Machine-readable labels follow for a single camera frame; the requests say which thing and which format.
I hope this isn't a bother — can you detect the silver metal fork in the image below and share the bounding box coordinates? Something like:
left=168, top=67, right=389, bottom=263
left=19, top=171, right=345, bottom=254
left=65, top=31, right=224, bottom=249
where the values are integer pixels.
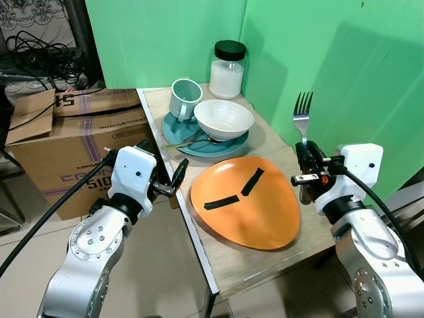
left=293, top=92, right=313, bottom=145

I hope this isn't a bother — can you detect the gold metal spoon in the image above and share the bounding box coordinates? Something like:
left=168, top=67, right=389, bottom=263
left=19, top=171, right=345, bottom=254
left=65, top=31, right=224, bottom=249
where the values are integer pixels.
left=162, top=135, right=223, bottom=151

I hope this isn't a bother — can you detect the teal round plate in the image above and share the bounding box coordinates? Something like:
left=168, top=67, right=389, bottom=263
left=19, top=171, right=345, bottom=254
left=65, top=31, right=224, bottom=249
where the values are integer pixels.
left=162, top=111, right=250, bottom=158

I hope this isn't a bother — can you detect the black tape strip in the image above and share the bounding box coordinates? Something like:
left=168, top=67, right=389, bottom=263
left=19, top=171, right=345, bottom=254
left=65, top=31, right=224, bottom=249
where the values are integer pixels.
left=203, top=195, right=240, bottom=211
left=240, top=167, right=266, bottom=197

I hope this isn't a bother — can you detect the orange oval plate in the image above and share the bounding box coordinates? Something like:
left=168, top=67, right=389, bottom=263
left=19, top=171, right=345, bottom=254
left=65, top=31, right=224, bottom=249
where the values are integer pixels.
left=190, top=156, right=301, bottom=251

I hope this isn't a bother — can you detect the teal ceramic mug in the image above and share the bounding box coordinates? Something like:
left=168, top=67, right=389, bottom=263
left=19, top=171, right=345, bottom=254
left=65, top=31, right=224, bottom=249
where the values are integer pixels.
left=168, top=78, right=204, bottom=124

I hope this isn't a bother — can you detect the white ribbed bowl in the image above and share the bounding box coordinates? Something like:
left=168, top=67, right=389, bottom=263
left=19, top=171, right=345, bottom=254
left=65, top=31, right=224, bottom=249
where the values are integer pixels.
left=193, top=99, right=256, bottom=142

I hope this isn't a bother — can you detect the brown cardboard box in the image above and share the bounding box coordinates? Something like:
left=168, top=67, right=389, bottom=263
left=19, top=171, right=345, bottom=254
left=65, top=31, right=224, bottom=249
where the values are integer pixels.
left=5, top=87, right=181, bottom=221

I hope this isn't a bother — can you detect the grey metal rack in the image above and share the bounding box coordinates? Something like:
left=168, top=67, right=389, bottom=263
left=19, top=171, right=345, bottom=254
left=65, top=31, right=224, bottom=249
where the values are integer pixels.
left=380, top=178, right=424, bottom=234

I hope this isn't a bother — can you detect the wide green backdrop board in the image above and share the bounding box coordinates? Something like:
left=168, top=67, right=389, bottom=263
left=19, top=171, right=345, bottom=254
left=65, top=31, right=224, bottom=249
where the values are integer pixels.
left=238, top=0, right=424, bottom=207

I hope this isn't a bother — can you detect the narrow green backdrop board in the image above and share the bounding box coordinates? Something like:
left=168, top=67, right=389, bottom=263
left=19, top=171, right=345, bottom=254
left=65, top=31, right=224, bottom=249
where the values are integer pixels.
left=84, top=0, right=250, bottom=91

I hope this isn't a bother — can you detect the glass jar with black lid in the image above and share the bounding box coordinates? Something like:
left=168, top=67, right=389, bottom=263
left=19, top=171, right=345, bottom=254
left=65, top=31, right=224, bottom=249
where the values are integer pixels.
left=209, top=40, right=248, bottom=101

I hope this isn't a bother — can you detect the white lace curtain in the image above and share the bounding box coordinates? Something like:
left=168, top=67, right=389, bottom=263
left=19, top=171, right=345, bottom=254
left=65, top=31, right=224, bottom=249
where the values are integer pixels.
left=0, top=0, right=78, bottom=51

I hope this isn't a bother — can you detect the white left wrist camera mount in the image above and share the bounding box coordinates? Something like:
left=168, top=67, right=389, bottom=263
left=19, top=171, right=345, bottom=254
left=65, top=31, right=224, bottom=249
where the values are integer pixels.
left=108, top=146, right=158, bottom=201

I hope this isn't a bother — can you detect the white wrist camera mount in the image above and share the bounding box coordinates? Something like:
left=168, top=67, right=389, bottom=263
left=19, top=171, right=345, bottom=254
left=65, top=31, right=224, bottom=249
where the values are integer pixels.
left=314, top=143, right=384, bottom=217
left=108, top=146, right=158, bottom=201

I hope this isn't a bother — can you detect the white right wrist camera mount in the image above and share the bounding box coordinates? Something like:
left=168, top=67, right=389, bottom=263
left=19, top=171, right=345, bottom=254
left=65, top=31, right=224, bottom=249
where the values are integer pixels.
left=314, top=143, right=384, bottom=217

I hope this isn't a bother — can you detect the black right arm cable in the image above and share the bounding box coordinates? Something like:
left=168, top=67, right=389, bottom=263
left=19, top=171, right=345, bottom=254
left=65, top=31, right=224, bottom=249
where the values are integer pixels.
left=329, top=164, right=424, bottom=282

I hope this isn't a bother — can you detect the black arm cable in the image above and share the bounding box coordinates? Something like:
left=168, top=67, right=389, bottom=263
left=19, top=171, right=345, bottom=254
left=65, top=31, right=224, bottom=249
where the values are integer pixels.
left=329, top=164, right=424, bottom=282
left=0, top=150, right=120, bottom=278

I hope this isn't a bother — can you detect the dark backdrop post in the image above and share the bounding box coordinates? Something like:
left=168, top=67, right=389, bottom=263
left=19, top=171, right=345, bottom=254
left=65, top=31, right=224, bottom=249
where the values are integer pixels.
left=65, top=0, right=107, bottom=88

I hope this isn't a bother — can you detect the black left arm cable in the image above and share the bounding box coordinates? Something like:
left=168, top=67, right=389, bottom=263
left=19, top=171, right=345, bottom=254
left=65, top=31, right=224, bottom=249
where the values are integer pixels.
left=0, top=150, right=120, bottom=278

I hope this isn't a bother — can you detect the black cable tangle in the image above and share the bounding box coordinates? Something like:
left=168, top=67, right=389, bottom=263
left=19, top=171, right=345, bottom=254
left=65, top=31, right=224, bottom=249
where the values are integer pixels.
left=0, top=29, right=91, bottom=91

